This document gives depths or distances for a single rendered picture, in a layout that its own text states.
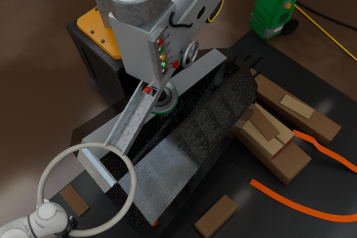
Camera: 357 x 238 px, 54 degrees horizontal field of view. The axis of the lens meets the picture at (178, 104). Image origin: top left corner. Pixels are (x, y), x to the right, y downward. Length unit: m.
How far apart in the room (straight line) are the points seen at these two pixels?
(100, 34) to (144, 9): 1.19
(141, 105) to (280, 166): 1.20
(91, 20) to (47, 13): 1.43
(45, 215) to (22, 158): 1.68
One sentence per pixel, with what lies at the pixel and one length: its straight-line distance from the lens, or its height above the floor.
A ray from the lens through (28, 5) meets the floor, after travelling 4.21.
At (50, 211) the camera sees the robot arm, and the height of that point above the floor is 1.25.
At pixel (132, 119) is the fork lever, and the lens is 1.92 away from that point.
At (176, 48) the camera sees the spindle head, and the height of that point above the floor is 1.27.
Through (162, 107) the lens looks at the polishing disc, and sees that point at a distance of 2.03.
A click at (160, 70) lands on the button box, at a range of 1.61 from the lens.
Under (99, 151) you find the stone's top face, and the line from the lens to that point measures 2.01.
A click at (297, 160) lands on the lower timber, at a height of 0.15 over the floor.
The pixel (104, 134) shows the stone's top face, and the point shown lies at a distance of 2.04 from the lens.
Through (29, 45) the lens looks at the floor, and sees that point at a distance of 3.81.
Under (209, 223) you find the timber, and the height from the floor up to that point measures 0.13.
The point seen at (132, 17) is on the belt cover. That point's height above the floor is 1.62.
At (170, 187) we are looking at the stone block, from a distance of 2.05.
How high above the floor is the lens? 2.60
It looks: 59 degrees down
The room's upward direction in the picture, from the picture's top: 7 degrees counter-clockwise
